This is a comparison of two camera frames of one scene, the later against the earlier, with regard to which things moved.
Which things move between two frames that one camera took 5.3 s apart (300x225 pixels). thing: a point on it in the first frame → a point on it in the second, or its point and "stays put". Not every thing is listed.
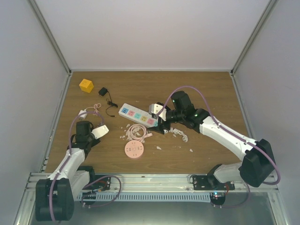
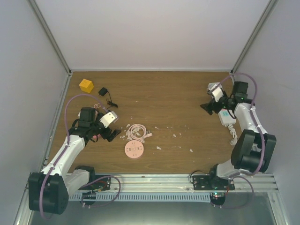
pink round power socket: x=133 y=148 stays put
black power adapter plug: x=102 y=91 stays put
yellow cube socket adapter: x=86 y=86 stays put
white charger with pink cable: x=96 y=106 stays put
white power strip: x=138 y=115 → x=226 y=118
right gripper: x=161 y=125 → x=209 y=109
